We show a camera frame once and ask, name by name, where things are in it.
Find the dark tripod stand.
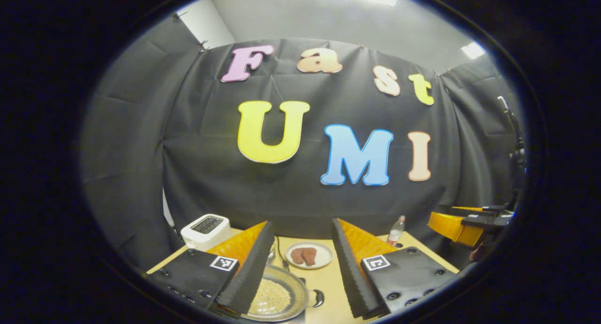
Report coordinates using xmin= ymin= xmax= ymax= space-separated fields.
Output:
xmin=497 ymin=95 xmax=527 ymax=207

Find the pile of yellow soybeans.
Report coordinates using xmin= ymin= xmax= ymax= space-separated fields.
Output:
xmin=249 ymin=278 xmax=292 ymax=315

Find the white toaster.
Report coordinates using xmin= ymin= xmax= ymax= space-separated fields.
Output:
xmin=180 ymin=214 xmax=231 ymax=252

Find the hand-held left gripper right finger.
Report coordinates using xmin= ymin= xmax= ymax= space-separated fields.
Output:
xmin=331 ymin=217 xmax=458 ymax=321

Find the black power cable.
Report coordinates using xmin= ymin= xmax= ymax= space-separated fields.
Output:
xmin=276 ymin=237 xmax=289 ymax=268

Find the clear plastic water bottle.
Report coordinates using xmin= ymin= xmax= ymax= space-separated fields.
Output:
xmin=387 ymin=215 xmax=406 ymax=246

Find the black backdrop cloth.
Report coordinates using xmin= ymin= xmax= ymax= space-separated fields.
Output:
xmin=80 ymin=14 xmax=526 ymax=273

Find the stainless steel pot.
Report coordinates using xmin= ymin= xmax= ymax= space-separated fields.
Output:
xmin=242 ymin=263 xmax=325 ymax=322

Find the white round plate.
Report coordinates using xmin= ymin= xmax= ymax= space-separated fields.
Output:
xmin=285 ymin=241 xmax=333 ymax=270

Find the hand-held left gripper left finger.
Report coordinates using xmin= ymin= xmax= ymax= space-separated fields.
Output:
xmin=143 ymin=221 xmax=276 ymax=315

